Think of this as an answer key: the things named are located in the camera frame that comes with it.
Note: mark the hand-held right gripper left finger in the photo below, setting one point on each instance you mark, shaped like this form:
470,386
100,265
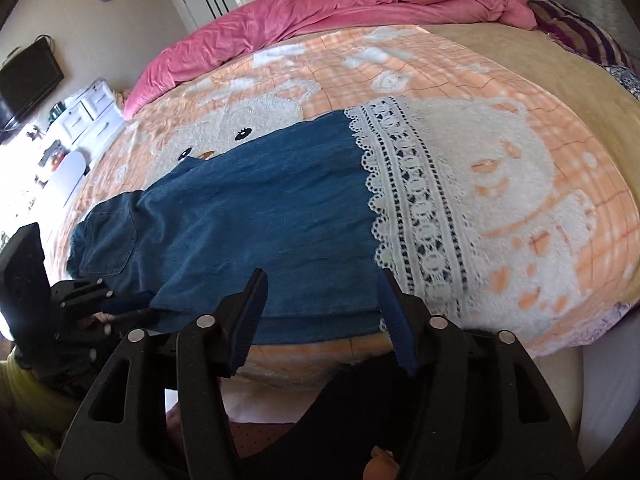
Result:
244,332

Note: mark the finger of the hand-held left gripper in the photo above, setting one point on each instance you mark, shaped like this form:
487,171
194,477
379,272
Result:
127,304
137,316

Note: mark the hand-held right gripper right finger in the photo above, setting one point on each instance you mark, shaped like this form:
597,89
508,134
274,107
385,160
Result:
397,330

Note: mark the person's left forearm yellow sleeve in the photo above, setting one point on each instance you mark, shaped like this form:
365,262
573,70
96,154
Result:
30,410

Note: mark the person's left hand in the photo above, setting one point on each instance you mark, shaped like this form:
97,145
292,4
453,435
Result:
102,322

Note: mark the person's dark clothing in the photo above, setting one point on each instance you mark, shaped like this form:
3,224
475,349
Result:
345,410

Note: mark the white chair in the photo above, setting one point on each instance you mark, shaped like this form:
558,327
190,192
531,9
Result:
67,175

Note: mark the orange bear printed blanket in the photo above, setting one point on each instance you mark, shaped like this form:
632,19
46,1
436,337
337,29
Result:
525,185

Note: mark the white drawer dresser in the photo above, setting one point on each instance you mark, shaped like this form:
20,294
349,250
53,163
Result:
85,115

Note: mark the beige bed sheet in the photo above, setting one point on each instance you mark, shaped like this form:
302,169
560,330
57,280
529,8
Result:
565,75

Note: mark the pink duvet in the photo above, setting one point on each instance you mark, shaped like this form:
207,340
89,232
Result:
310,5

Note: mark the blue patterned pillow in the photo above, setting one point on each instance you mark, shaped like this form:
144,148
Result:
625,80

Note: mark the purple striped cloth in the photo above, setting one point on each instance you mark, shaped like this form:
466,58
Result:
575,30

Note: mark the black wall television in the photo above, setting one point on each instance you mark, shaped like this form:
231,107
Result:
27,82

